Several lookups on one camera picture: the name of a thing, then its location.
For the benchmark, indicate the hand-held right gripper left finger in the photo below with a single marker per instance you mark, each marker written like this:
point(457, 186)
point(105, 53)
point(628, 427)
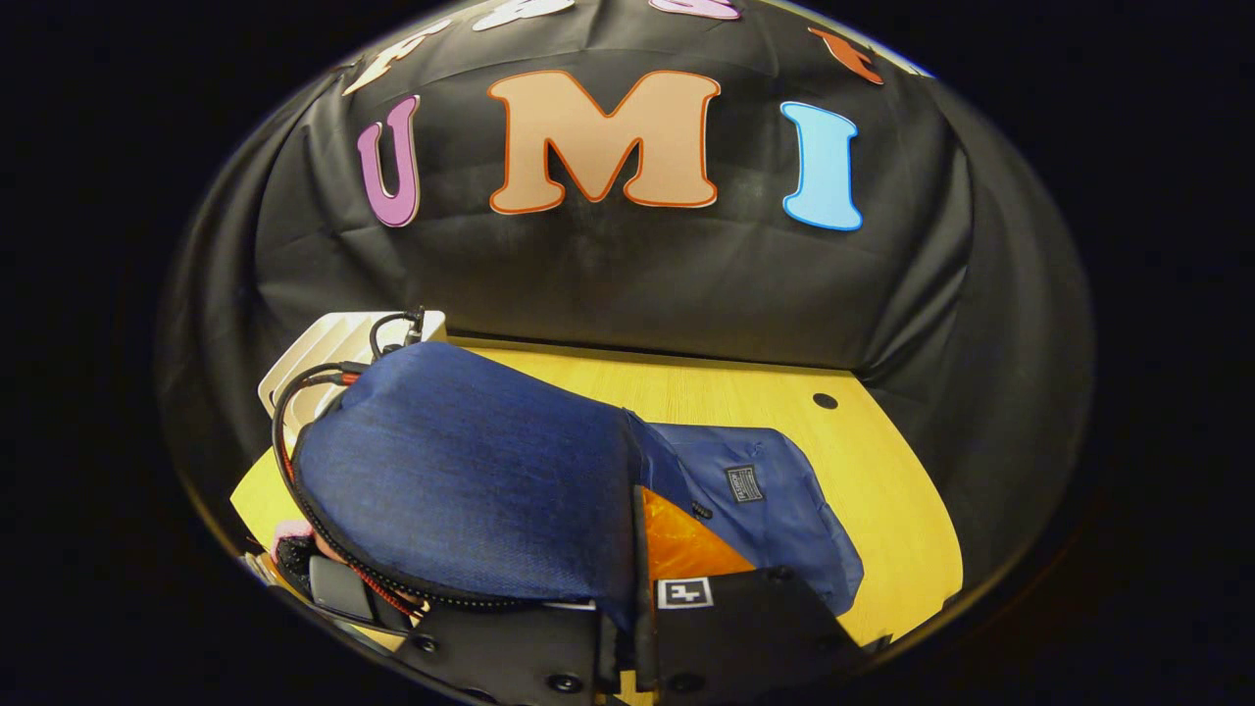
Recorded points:
point(510, 652)

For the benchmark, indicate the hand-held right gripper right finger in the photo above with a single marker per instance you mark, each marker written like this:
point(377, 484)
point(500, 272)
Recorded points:
point(745, 637)

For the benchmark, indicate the blue schoolbag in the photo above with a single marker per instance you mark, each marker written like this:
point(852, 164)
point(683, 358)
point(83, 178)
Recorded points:
point(471, 471)

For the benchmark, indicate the white bookshelf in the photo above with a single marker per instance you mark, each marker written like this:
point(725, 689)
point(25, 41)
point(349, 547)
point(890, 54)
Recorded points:
point(324, 343)

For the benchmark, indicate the black backdrop cloth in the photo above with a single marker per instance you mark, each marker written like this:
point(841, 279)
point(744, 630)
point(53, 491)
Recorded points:
point(637, 284)

